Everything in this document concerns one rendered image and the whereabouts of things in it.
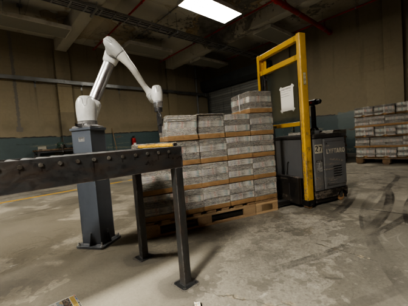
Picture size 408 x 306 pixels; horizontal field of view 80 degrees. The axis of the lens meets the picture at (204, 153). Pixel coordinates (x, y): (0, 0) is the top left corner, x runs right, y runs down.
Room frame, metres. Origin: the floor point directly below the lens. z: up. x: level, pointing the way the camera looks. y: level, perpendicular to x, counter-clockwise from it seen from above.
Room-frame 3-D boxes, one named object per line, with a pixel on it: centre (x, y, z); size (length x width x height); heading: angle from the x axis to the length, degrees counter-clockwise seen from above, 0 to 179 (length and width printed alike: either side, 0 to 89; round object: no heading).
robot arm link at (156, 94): (2.36, 0.40, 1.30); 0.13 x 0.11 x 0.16; 20
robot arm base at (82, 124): (2.08, 0.97, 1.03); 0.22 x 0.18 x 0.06; 165
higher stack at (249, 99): (2.75, -0.56, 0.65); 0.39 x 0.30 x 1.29; 23
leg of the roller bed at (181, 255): (1.38, 0.16, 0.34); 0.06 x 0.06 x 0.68; 42
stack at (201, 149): (2.46, 0.11, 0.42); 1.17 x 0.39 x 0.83; 113
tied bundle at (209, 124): (2.52, -0.02, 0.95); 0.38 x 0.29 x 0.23; 21
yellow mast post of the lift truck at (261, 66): (3.22, -0.83, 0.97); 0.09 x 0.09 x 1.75; 23
